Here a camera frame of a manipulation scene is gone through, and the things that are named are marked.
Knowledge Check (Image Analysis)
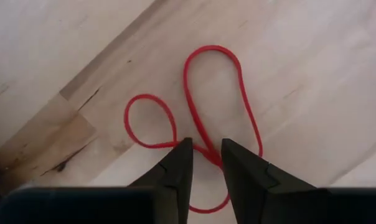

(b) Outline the red rubber band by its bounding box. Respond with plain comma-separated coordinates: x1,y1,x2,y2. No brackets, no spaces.
124,45,263,215

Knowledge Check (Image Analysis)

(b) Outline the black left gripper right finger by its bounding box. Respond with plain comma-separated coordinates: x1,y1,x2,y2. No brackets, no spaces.
220,138,376,224

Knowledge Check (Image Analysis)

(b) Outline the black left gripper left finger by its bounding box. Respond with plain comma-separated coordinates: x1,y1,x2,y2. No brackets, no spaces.
0,138,194,224

